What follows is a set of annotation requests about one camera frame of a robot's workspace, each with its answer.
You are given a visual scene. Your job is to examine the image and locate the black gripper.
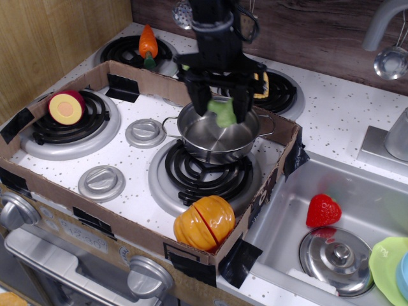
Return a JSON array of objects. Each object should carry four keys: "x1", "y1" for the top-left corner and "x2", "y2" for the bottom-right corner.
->
[{"x1": 174, "y1": 18, "x2": 266, "y2": 124}]

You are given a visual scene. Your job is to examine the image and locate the green toy broccoli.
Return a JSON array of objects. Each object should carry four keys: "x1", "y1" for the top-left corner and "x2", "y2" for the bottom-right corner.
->
[{"x1": 207, "y1": 98, "x2": 237, "y2": 128}]

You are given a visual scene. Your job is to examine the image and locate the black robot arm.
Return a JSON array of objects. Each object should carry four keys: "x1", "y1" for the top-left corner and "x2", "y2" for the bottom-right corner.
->
[{"x1": 174, "y1": 1, "x2": 266, "y2": 123}]

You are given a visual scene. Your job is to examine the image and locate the silver metal pot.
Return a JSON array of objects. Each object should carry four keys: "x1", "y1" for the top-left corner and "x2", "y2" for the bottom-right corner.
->
[{"x1": 162, "y1": 103, "x2": 276, "y2": 164}]

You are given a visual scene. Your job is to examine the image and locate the silver pot lid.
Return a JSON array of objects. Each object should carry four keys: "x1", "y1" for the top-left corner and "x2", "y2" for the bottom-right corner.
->
[{"x1": 298, "y1": 226, "x2": 374, "y2": 298}]

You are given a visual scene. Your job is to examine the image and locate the yellow toy corn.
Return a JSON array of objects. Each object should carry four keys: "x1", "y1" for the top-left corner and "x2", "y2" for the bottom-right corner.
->
[{"x1": 254, "y1": 72, "x2": 269, "y2": 99}]

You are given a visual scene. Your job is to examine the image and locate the back right black burner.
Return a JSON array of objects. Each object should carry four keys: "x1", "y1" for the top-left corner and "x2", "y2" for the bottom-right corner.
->
[{"x1": 254, "y1": 69, "x2": 305, "y2": 121}]

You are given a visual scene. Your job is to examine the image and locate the black burner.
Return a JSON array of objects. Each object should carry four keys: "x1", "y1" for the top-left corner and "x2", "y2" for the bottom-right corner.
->
[
  {"x1": 254, "y1": 69, "x2": 305, "y2": 121},
  {"x1": 148, "y1": 140, "x2": 262, "y2": 217},
  {"x1": 21, "y1": 89, "x2": 121, "y2": 161},
  {"x1": 94, "y1": 35, "x2": 178, "y2": 77}
]

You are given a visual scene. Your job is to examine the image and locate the hanging metal grater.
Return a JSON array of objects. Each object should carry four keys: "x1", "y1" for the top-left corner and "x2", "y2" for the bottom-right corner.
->
[{"x1": 240, "y1": 0, "x2": 259, "y2": 43}]

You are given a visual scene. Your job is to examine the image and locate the upper silver stovetop knob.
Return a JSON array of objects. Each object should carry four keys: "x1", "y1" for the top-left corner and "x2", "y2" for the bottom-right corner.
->
[{"x1": 125, "y1": 119, "x2": 166, "y2": 149}]

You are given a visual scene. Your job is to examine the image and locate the silver stovetop knob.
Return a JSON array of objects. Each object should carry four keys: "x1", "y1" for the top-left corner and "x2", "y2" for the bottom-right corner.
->
[
  {"x1": 78, "y1": 165, "x2": 126, "y2": 203},
  {"x1": 125, "y1": 119, "x2": 166, "y2": 149}
]

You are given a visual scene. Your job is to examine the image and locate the orange toy carrot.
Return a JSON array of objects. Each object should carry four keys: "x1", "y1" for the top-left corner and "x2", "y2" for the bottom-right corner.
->
[{"x1": 138, "y1": 24, "x2": 158, "y2": 69}]

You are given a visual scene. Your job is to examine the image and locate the hanging silver strainer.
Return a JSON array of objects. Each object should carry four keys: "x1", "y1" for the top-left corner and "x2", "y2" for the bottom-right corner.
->
[{"x1": 172, "y1": 0, "x2": 193, "y2": 30}]

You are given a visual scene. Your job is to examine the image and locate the front right black burner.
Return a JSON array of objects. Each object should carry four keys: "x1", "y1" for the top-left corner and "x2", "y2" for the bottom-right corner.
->
[{"x1": 148, "y1": 140, "x2": 262, "y2": 217}]

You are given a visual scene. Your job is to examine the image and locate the back left black burner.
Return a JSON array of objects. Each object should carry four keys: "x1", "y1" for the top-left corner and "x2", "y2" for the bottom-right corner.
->
[{"x1": 94, "y1": 35, "x2": 178, "y2": 77}]

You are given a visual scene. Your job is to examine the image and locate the front left black burner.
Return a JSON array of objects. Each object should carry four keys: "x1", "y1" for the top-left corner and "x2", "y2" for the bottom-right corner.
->
[{"x1": 21, "y1": 89, "x2": 121, "y2": 161}]

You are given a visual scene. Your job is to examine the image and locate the orange toy pumpkin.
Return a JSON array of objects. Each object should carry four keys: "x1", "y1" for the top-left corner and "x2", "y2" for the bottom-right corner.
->
[{"x1": 173, "y1": 195, "x2": 236, "y2": 252}]

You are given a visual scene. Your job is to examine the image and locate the lower silver stovetop knob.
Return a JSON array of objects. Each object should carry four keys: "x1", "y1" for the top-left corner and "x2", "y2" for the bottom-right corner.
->
[{"x1": 78, "y1": 165, "x2": 126, "y2": 203}]

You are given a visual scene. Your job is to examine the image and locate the red toy strawberry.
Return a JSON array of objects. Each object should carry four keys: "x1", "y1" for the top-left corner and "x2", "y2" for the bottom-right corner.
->
[{"x1": 306, "y1": 194, "x2": 342, "y2": 228}]

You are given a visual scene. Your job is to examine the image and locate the halved red toy fruit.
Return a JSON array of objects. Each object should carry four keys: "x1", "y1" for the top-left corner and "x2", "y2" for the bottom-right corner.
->
[{"x1": 48, "y1": 91, "x2": 85, "y2": 126}]

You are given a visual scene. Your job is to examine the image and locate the hanging silver ladle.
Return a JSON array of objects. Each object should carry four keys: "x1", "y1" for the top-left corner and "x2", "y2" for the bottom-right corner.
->
[{"x1": 374, "y1": 10, "x2": 407, "y2": 80}]

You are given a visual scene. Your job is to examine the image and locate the grey faucet spout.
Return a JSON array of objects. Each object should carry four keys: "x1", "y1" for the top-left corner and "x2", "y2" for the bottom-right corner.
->
[{"x1": 362, "y1": 0, "x2": 407, "y2": 52}]

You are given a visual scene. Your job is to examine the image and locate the silver sink basin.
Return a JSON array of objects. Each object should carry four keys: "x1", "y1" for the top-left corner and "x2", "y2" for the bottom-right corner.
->
[{"x1": 245, "y1": 152, "x2": 408, "y2": 306}]

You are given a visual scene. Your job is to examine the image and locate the right silver oven knob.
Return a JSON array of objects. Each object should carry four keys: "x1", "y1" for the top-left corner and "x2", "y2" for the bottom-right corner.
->
[{"x1": 127, "y1": 255, "x2": 174, "y2": 299}]

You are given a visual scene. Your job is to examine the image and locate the silver oven knob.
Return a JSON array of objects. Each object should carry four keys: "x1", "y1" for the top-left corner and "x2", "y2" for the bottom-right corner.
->
[
  {"x1": 127, "y1": 255, "x2": 174, "y2": 299},
  {"x1": 1, "y1": 192, "x2": 41, "y2": 231}
]

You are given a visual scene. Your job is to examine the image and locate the brown cardboard fence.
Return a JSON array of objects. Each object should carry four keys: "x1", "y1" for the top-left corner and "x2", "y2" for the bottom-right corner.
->
[{"x1": 1, "y1": 61, "x2": 302, "y2": 278}]

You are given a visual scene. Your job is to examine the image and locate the green plastic plate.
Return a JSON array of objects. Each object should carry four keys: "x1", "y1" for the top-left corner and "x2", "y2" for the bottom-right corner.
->
[{"x1": 369, "y1": 237, "x2": 407, "y2": 305}]

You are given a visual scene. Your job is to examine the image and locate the left silver oven knob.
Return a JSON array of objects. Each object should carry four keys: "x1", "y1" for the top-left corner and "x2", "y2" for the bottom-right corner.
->
[{"x1": 1, "y1": 192, "x2": 41, "y2": 231}]

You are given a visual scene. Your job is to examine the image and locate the blue plastic bowl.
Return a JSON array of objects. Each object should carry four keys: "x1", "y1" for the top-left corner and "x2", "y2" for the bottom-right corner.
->
[{"x1": 396, "y1": 253, "x2": 408, "y2": 300}]

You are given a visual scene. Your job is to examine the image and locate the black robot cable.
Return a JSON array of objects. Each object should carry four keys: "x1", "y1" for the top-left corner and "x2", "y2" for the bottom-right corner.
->
[{"x1": 234, "y1": 0, "x2": 261, "y2": 44}]

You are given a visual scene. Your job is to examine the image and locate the grey faucet handle base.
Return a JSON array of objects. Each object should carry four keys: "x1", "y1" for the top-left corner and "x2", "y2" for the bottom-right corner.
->
[{"x1": 357, "y1": 108, "x2": 407, "y2": 177}]

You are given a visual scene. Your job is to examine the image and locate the silver oven door handle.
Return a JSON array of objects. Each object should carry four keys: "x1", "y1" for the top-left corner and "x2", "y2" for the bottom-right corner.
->
[{"x1": 3, "y1": 228, "x2": 141, "y2": 303}]

